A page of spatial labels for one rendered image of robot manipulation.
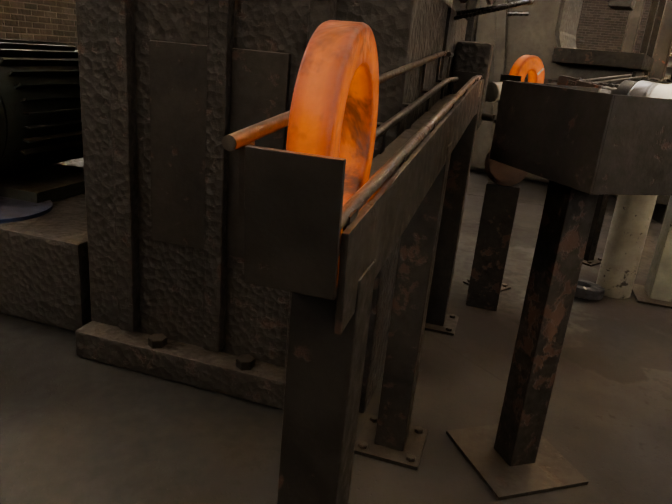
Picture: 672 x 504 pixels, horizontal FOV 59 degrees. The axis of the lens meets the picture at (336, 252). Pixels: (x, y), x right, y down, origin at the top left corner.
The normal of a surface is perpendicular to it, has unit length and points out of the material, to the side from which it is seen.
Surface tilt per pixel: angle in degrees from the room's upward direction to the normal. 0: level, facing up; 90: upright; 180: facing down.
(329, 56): 46
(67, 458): 0
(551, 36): 90
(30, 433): 0
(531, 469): 0
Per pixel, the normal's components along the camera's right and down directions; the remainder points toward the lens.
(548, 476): 0.09, -0.94
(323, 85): -0.17, -0.23
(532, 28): -0.51, 0.23
